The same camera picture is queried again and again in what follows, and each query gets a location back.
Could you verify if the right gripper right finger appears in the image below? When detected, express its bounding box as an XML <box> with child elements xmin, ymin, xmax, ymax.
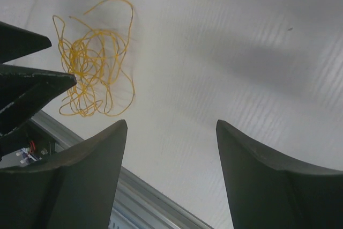
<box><xmin>216</xmin><ymin>120</ymin><xmax>342</xmax><ymax>228</ymax></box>

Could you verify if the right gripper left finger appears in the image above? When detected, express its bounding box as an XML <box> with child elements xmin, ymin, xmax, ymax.
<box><xmin>1</xmin><ymin>120</ymin><xmax>128</xmax><ymax>228</ymax></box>

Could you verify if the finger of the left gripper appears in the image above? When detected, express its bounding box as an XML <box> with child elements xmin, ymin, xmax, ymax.
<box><xmin>0</xmin><ymin>22</ymin><xmax>52</xmax><ymax>63</ymax></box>
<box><xmin>1</xmin><ymin>64</ymin><xmax>77</xmax><ymax>137</ymax></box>

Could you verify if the orange yellow wire bundle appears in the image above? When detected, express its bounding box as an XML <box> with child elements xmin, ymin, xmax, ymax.
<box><xmin>52</xmin><ymin>0</ymin><xmax>137</xmax><ymax>119</ymax></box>

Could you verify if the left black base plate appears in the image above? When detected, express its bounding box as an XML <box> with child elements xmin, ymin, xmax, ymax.
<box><xmin>1</xmin><ymin>121</ymin><xmax>58</xmax><ymax>159</ymax></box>

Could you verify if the aluminium mounting rail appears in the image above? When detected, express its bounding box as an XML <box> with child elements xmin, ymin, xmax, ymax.
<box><xmin>31</xmin><ymin>111</ymin><xmax>210</xmax><ymax>228</ymax></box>

